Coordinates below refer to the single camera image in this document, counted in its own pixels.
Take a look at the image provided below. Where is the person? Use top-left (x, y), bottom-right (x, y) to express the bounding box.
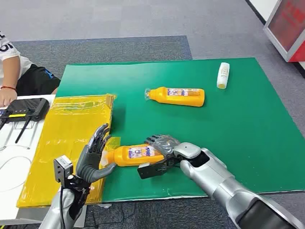
top-left (0, 31), bottom-right (61, 108)

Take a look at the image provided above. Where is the person's hand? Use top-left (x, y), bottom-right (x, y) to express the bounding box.
top-left (0, 88), bottom-right (17, 108)

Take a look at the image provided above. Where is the red panel white frame cabinet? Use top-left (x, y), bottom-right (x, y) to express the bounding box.
top-left (263, 0), bottom-right (305, 63)

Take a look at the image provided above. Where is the green table mat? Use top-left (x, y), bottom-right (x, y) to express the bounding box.
top-left (56, 57), bottom-right (305, 203)

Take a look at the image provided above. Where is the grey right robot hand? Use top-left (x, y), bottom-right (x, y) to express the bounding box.
top-left (145, 134), bottom-right (181, 167)

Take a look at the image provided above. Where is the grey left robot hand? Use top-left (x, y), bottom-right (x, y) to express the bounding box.
top-left (75, 123), bottom-right (117, 184)

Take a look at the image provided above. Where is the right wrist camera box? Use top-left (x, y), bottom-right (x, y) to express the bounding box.
top-left (137, 158), bottom-right (172, 180)

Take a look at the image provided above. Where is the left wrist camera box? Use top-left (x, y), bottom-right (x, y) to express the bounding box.
top-left (53, 155), bottom-right (74, 186)

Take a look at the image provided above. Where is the white side table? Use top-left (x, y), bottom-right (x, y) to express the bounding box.
top-left (0, 94), bottom-right (87, 227)

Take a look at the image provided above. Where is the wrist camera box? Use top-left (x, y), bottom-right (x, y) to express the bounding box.
top-left (53, 155), bottom-right (74, 186)
top-left (137, 158), bottom-right (172, 180)

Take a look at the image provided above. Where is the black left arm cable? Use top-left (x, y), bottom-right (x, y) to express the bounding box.
top-left (59, 186), bottom-right (66, 229)

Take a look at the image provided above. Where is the orange bottle with clear cap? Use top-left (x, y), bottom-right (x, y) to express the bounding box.
top-left (145, 86), bottom-right (206, 107)
top-left (100, 144), bottom-right (166, 167)

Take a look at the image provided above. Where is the small white bottle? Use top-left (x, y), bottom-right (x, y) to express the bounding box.
top-left (217, 62), bottom-right (230, 90)

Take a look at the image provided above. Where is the yellow plastic sheet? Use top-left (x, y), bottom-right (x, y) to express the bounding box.
top-left (17, 94), bottom-right (121, 208)

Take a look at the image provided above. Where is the black router with antennas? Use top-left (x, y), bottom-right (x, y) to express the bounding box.
top-left (0, 98), bottom-right (50, 145)

